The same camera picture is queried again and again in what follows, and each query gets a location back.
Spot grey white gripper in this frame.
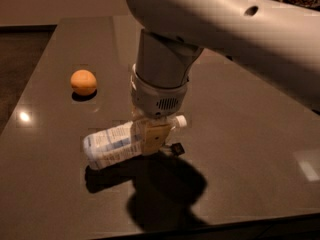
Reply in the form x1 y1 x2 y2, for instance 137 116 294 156
130 65 187 155

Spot blue label plastic bottle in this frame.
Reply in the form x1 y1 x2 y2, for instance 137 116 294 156
83 115 187 170

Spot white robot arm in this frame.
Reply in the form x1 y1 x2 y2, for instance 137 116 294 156
126 0 320 118

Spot orange fruit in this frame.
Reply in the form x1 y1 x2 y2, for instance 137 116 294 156
70 69 97 96

